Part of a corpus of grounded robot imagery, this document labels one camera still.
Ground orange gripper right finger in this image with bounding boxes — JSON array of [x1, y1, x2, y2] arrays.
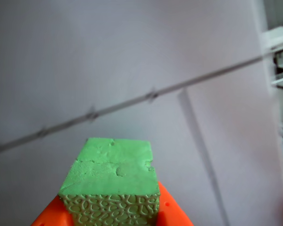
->
[[156, 180, 194, 226]]

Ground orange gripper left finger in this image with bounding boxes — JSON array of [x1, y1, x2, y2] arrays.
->
[[30, 194, 74, 226]]

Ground green textured foam block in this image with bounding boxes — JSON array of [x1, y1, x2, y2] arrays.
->
[[58, 137, 161, 226]]

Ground white paper sheet with rectangle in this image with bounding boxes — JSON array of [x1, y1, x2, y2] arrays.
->
[[0, 0, 283, 226]]

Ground white shelf rack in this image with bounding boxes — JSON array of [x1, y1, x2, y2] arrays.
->
[[261, 23, 283, 95]]

